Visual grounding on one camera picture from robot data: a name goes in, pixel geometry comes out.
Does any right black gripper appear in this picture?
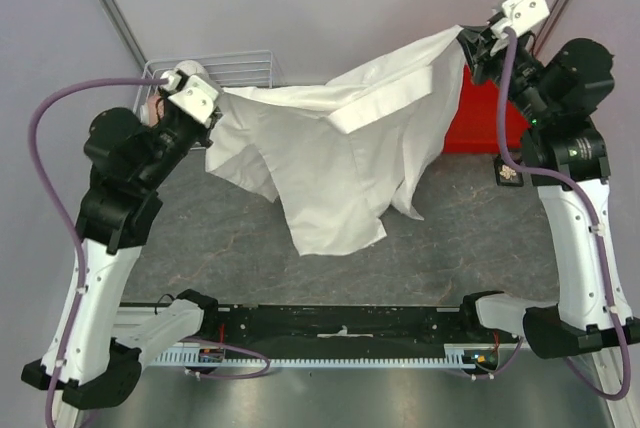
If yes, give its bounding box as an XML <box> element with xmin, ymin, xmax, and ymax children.
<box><xmin>458</xmin><ymin>24</ymin><xmax>560</xmax><ymax>127</ymax></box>

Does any white button shirt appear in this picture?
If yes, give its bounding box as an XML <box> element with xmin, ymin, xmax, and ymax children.
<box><xmin>205</xmin><ymin>26</ymin><xmax>465</xmax><ymax>256</ymax></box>

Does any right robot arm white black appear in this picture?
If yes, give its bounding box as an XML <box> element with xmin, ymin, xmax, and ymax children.
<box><xmin>457</xmin><ymin>27</ymin><xmax>639</xmax><ymax>359</ymax></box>

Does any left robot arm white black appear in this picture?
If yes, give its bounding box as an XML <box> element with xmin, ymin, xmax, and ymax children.
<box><xmin>21</xmin><ymin>102</ymin><xmax>220</xmax><ymax>410</ymax></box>

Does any flower brooch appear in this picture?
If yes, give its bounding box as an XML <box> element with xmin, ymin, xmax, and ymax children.
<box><xmin>499</xmin><ymin>165</ymin><xmax>518</xmax><ymax>181</ymax></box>

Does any black brooch box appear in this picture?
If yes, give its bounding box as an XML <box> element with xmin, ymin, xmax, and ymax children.
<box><xmin>493</xmin><ymin>155</ymin><xmax>524</xmax><ymax>188</ymax></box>

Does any red plastic bin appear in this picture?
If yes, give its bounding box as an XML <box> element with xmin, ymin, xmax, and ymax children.
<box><xmin>443</xmin><ymin>67</ymin><xmax>499</xmax><ymax>154</ymax></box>

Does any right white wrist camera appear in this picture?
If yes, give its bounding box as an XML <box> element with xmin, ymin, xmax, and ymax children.
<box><xmin>488</xmin><ymin>0</ymin><xmax>550</xmax><ymax>39</ymax></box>

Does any white wire dish rack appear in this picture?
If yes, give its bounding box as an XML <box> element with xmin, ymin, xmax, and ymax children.
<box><xmin>141</xmin><ymin>50</ymin><xmax>275</xmax><ymax>88</ymax></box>

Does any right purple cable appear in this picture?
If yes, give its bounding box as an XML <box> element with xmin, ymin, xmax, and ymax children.
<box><xmin>497</xmin><ymin>27</ymin><xmax>631</xmax><ymax>402</ymax></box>

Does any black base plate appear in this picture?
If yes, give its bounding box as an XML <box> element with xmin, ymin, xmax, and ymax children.
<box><xmin>196</xmin><ymin>304</ymin><xmax>516</xmax><ymax>360</ymax></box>

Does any light blue cable duct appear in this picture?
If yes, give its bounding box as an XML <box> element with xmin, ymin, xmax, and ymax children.
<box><xmin>151</xmin><ymin>344</ymin><xmax>497</xmax><ymax>369</ymax></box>

